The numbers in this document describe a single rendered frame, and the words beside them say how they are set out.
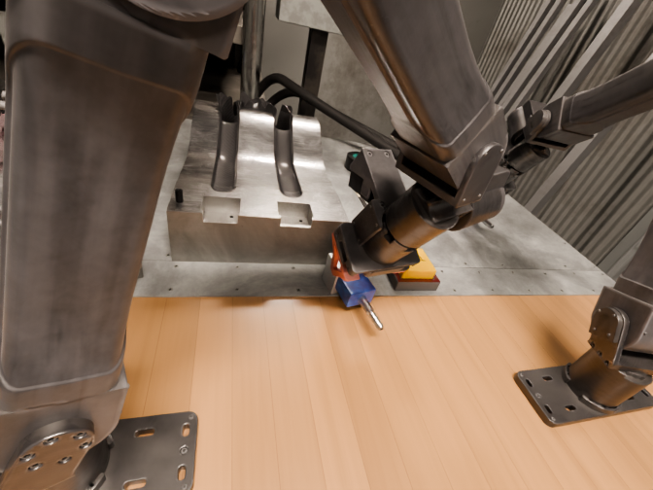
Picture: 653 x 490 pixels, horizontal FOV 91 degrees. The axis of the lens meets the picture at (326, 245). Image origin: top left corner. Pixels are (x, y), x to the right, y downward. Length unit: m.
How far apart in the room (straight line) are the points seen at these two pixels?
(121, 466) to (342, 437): 0.20
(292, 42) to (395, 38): 2.83
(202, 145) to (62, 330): 0.52
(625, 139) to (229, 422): 2.48
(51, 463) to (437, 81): 0.32
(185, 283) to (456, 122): 0.40
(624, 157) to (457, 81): 2.34
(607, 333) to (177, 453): 0.48
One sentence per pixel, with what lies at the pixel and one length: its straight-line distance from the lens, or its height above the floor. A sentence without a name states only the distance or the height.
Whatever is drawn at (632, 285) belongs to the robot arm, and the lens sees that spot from 0.52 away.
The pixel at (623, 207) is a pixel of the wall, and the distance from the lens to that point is 2.52.
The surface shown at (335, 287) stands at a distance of 0.49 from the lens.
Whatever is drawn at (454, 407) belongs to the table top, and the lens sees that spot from 0.46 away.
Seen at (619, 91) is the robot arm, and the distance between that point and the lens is 0.64.
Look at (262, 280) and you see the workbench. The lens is 0.50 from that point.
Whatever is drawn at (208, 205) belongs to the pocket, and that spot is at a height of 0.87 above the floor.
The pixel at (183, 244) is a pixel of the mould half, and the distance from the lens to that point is 0.51.
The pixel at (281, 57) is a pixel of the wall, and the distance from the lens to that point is 3.02.
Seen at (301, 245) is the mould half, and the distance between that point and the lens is 0.51.
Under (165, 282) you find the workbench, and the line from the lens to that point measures 0.50.
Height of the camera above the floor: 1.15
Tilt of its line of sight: 36 degrees down
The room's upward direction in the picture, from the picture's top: 14 degrees clockwise
